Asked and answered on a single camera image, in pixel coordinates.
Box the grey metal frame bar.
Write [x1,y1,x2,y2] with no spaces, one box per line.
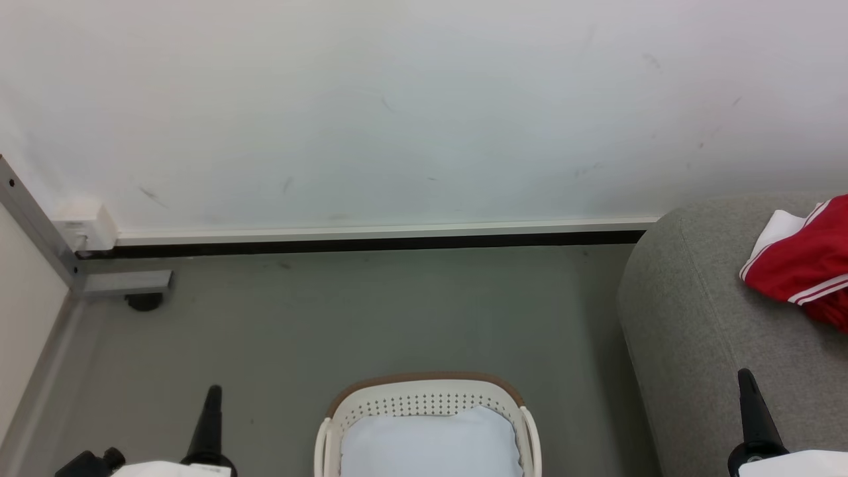
[0,156,174,297]

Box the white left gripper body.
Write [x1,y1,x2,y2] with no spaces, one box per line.
[109,461,233,477]

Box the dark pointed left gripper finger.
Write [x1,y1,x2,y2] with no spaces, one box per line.
[180,385,237,472]

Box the cream perforated laundry basket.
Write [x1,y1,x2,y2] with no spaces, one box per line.
[314,372,543,477]

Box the white cloth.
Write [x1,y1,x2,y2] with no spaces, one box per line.
[340,405,525,477]

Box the red and white jacket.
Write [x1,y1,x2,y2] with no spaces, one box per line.
[739,194,848,333]

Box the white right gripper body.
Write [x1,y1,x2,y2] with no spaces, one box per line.
[737,449,848,477]

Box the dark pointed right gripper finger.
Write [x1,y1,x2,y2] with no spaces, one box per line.
[727,368,790,477]

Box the white wall cable trunking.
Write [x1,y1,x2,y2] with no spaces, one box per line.
[116,216,663,242]

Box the beige partition panel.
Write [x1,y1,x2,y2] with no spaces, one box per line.
[0,199,83,458]

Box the white plastic wall box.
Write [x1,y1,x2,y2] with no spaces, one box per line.
[54,203,120,252]

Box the black block with round knob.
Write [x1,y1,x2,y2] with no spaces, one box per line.
[55,448,127,477]

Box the grey fabric sofa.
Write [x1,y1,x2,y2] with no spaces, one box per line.
[617,192,848,477]

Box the black baseboard strip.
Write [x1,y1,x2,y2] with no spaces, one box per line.
[76,230,647,260]

